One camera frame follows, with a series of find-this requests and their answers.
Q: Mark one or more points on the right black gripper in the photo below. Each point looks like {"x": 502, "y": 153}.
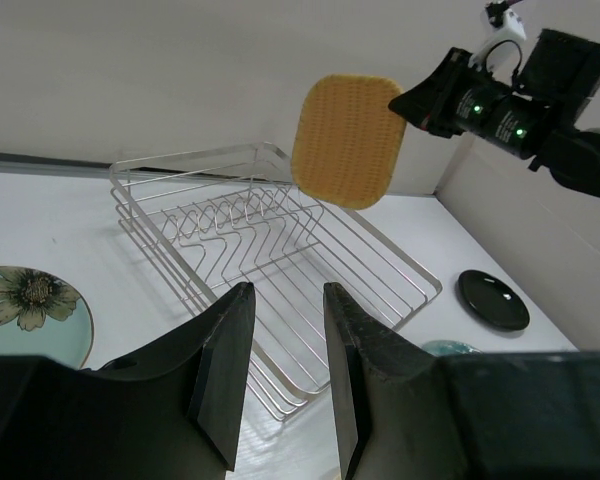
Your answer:
{"x": 457, "y": 98}

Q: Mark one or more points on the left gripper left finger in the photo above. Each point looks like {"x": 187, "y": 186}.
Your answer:
{"x": 178, "y": 401}

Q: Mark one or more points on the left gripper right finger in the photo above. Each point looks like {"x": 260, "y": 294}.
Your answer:
{"x": 384, "y": 393}

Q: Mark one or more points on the orange woven square plate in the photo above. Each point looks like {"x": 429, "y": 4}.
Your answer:
{"x": 347, "y": 141}

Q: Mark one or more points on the small black plate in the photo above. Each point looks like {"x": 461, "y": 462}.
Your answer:
{"x": 493, "y": 301}

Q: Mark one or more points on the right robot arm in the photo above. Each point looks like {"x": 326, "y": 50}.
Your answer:
{"x": 563, "y": 71}

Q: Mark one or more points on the red and teal plate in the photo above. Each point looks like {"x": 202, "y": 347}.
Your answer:
{"x": 440, "y": 348}

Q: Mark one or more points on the teal flower plate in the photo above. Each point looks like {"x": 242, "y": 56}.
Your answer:
{"x": 41, "y": 314}

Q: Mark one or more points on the silver wire dish rack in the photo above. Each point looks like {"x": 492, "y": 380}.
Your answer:
{"x": 208, "y": 220}

